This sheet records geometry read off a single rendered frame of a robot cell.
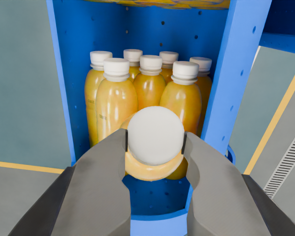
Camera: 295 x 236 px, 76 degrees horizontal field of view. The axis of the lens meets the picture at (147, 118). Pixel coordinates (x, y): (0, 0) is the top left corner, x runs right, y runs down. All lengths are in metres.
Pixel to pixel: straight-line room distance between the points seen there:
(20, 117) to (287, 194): 2.67
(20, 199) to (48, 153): 0.75
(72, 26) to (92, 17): 0.06
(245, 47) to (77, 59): 0.27
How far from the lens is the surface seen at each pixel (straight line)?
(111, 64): 0.28
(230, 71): 0.21
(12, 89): 1.81
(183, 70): 0.29
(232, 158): 1.11
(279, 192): 2.53
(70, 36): 0.36
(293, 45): 0.73
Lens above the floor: 1.40
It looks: 63 degrees down
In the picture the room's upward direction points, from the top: 180 degrees counter-clockwise
